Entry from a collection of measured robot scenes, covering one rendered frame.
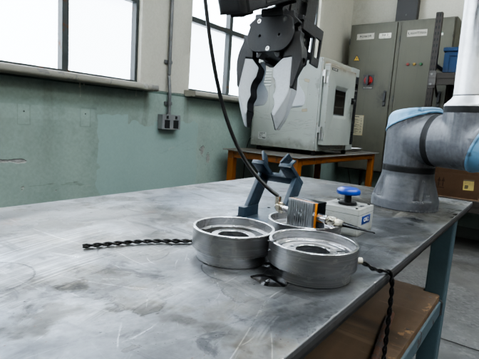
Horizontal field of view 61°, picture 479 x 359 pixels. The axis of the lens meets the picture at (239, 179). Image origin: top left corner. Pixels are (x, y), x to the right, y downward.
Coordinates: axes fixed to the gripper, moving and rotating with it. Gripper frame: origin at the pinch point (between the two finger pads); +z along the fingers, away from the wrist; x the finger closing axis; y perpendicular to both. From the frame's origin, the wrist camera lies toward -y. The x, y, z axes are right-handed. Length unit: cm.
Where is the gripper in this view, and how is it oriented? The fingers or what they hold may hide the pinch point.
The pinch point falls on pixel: (260, 117)
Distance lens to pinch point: 55.2
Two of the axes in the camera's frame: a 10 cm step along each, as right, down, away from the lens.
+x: -7.9, -1.5, 5.9
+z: -1.5, 9.9, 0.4
